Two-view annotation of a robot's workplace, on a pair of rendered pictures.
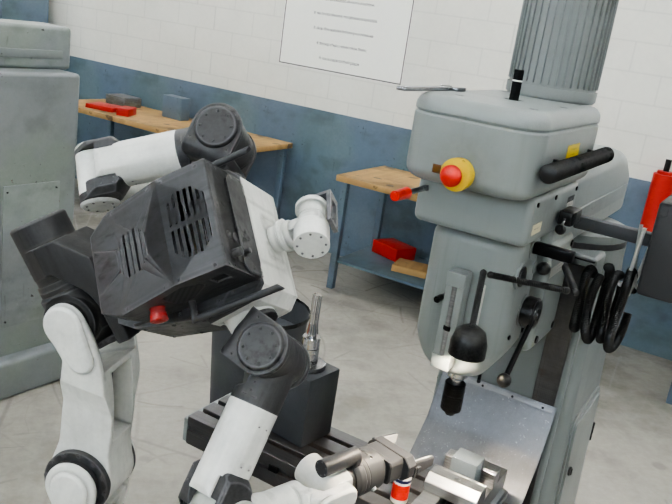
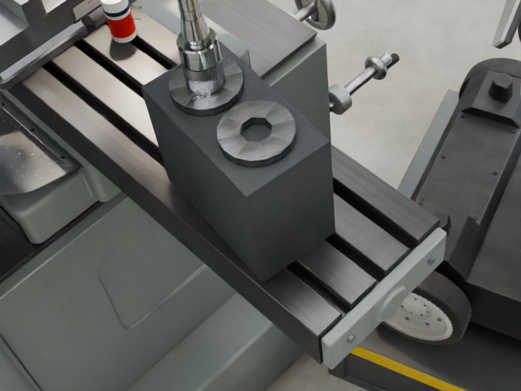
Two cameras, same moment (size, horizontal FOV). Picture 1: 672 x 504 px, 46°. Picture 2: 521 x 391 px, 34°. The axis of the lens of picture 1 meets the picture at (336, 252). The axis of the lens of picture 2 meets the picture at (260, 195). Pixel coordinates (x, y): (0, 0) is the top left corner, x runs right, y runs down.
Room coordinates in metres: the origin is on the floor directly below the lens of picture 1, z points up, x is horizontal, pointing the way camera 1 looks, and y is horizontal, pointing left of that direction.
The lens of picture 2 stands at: (2.45, 0.37, 1.89)
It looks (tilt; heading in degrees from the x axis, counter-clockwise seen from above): 54 degrees down; 205
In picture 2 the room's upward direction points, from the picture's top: 10 degrees counter-clockwise
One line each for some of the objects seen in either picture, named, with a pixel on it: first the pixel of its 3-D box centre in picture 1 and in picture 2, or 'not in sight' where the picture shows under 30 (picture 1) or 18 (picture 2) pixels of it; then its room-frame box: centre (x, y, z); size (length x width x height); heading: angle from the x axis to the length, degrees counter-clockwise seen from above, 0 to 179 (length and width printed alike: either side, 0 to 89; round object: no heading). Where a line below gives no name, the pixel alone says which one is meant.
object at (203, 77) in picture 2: (309, 350); (201, 63); (1.82, 0.03, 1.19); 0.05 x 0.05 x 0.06
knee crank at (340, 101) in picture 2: not in sight; (363, 78); (1.20, 0.07, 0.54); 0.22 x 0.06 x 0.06; 151
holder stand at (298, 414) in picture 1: (288, 389); (240, 158); (1.84, 0.07, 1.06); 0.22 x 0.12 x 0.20; 54
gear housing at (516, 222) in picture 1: (500, 198); not in sight; (1.63, -0.33, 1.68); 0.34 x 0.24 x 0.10; 151
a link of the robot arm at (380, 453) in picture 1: (375, 465); not in sight; (1.43, -0.15, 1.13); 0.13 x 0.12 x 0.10; 46
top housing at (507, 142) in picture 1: (507, 138); not in sight; (1.61, -0.31, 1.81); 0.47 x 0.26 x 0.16; 151
